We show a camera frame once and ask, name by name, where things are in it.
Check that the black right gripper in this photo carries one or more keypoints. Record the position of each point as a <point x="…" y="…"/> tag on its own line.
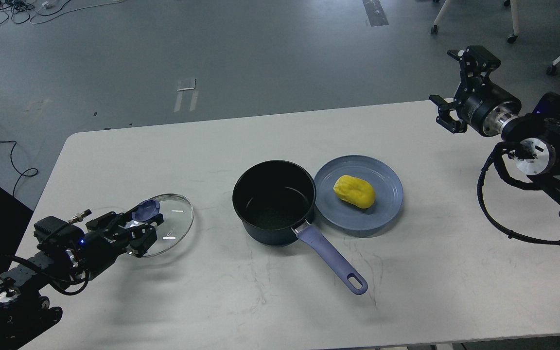
<point x="484" y="106"/>

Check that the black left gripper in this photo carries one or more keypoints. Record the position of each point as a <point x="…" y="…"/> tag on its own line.
<point x="107" y="238"/>

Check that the glass pot lid purple knob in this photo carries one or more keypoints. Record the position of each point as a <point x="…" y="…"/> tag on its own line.
<point x="178" y="216"/>

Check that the yellow toy potato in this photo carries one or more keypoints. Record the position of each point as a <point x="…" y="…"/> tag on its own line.
<point x="355" y="191"/>

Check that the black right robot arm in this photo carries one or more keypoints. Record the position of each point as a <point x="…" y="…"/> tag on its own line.
<point x="528" y="155"/>

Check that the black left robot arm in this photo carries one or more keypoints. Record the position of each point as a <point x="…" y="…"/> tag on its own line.
<point x="68" y="259"/>

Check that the blue round plate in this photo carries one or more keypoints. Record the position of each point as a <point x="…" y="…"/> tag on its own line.
<point x="348" y="217"/>

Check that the dark blue saucepan purple handle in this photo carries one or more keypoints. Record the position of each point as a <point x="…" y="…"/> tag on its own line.
<point x="275" y="201"/>

